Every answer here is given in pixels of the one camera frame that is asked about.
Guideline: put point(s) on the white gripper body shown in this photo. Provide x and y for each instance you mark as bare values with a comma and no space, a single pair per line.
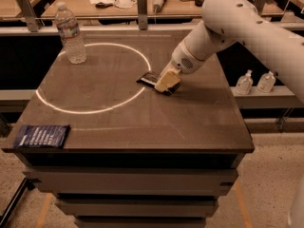
183,61

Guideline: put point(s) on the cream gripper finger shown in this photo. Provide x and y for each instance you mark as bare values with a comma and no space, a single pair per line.
168,79

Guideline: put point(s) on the black chocolate rxbar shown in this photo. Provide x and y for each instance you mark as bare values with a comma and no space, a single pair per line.
150,79

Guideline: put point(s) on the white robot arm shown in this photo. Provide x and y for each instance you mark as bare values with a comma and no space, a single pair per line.
269,191

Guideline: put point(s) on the left sanitizer bottle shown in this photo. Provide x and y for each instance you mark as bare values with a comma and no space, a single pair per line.
244,83

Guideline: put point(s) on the sanitizer bottle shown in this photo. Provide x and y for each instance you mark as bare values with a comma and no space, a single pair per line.
266,82
244,83

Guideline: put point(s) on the right sanitizer bottle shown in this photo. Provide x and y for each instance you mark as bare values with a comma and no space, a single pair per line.
266,82

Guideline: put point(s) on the dark table with drawers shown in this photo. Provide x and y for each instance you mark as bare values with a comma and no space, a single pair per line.
134,158

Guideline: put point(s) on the clear plastic water bottle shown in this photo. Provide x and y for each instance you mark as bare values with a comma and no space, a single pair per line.
70,34

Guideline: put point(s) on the middle metal bracket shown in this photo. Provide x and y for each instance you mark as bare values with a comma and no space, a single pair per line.
142,14

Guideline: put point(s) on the left metal bracket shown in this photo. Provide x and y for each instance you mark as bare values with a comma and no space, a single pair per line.
29,15

